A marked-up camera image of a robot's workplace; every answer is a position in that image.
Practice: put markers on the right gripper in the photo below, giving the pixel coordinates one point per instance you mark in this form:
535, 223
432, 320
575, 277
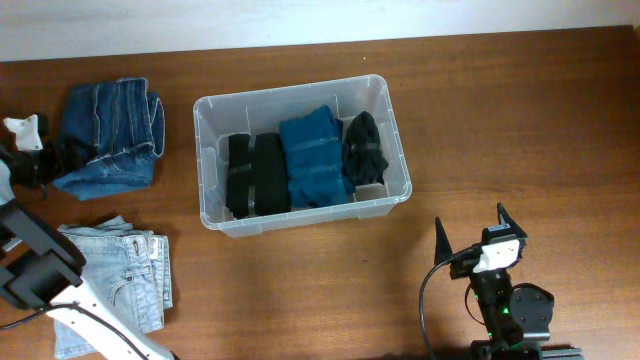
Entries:
442, 251

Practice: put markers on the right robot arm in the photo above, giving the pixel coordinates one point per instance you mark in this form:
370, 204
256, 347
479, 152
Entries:
516, 317

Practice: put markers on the black garment with bands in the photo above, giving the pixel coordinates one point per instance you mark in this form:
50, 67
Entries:
257, 179

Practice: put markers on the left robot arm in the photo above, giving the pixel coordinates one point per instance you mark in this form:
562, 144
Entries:
48, 278

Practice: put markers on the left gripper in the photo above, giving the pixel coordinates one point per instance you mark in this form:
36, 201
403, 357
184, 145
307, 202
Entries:
62, 163

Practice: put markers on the dark garment with band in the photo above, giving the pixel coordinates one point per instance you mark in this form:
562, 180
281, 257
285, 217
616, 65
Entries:
363, 159

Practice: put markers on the dark blue jeans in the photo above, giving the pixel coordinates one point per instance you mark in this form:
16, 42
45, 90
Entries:
117, 128

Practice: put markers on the light blue folded jeans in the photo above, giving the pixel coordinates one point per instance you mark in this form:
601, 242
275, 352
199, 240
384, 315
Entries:
130, 268

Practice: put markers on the blue garment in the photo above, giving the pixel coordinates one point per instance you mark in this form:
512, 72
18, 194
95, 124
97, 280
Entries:
313, 149

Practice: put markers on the clear plastic storage bin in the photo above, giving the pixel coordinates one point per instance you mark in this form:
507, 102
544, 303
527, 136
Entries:
217, 117

